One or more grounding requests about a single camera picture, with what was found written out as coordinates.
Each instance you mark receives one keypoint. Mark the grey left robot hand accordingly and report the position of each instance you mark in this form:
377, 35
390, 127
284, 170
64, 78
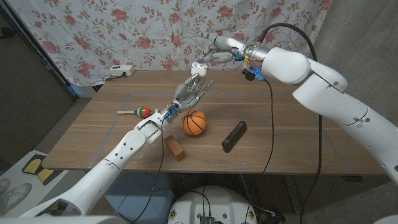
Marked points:
186, 95

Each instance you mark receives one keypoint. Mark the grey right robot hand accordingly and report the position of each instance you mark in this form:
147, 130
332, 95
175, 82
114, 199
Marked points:
230, 49

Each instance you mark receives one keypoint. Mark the white AirPods case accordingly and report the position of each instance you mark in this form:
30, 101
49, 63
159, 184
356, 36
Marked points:
199, 69

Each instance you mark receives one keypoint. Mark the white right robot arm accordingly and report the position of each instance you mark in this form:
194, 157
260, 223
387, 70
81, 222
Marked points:
335, 99

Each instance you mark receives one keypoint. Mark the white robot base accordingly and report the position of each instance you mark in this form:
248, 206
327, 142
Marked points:
214, 202

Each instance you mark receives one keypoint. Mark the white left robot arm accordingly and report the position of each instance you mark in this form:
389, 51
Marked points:
115, 158

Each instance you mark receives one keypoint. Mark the orange-brown wooden block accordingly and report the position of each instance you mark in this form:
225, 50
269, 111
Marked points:
174, 148

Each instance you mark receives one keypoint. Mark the black TV remote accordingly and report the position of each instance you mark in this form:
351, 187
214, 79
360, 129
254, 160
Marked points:
234, 137

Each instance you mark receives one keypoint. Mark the orange basketball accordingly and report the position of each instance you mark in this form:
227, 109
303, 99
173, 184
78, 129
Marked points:
194, 122

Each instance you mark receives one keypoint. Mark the colourful wooden maraca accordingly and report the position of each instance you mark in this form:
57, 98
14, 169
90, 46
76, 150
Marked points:
143, 112

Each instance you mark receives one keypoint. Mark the white power strip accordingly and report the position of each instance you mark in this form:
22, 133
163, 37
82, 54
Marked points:
122, 70

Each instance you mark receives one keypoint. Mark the floral cloth backdrop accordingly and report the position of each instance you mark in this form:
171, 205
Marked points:
124, 31

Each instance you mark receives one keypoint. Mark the grey table leg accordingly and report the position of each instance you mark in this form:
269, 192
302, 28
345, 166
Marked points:
293, 193

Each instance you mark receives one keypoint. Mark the black power adapter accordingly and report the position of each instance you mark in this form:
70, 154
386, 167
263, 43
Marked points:
275, 218

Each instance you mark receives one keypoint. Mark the dark perforated panel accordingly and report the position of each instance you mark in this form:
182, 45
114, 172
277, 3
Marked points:
31, 93

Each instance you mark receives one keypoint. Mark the white shoe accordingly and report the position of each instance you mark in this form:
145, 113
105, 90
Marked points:
17, 194
3, 185

